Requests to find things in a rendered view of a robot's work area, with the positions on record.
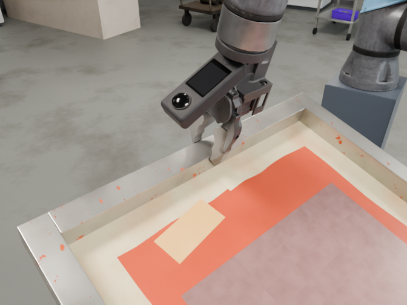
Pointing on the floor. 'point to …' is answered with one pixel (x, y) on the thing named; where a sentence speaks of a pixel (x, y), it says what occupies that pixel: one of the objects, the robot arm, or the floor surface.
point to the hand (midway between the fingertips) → (203, 152)
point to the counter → (79, 15)
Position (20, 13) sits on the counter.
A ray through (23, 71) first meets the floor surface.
